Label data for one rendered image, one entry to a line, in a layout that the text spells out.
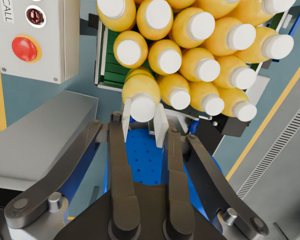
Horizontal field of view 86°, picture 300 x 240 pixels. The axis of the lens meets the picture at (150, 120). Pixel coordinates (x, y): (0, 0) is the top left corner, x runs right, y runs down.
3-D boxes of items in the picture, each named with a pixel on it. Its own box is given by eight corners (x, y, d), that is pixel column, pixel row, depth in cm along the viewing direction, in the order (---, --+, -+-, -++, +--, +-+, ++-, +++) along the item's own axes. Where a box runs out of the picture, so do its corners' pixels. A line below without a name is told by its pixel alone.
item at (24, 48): (17, 58, 27) (12, 58, 26) (14, 34, 25) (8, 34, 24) (40, 62, 27) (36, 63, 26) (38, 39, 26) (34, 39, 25)
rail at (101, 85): (100, 84, 45) (97, 87, 42) (100, 81, 44) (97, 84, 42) (230, 109, 50) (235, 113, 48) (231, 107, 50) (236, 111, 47)
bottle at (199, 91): (173, 78, 50) (189, 98, 33) (193, 66, 48) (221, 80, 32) (182, 97, 52) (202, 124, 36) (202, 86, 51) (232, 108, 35)
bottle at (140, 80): (125, 93, 43) (119, 125, 26) (125, 65, 40) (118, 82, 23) (152, 93, 43) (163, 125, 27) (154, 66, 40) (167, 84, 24)
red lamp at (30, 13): (29, 23, 25) (25, 22, 24) (28, 6, 24) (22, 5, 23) (45, 26, 25) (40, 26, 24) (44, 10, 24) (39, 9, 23)
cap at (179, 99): (165, 99, 33) (166, 102, 31) (177, 84, 32) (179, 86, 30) (179, 109, 34) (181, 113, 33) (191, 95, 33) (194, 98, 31)
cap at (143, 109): (129, 116, 26) (129, 121, 24) (129, 92, 24) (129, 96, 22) (154, 116, 26) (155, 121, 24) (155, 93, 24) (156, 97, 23)
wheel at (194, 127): (186, 133, 50) (192, 135, 49) (191, 120, 48) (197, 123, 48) (192, 128, 54) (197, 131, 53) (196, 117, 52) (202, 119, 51)
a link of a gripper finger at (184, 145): (169, 140, 16) (198, 145, 16) (164, 118, 20) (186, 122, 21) (165, 152, 16) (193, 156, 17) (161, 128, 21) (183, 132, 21)
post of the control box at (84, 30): (114, 36, 123) (45, 29, 34) (115, 31, 121) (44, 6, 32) (119, 37, 124) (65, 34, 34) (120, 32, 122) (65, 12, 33)
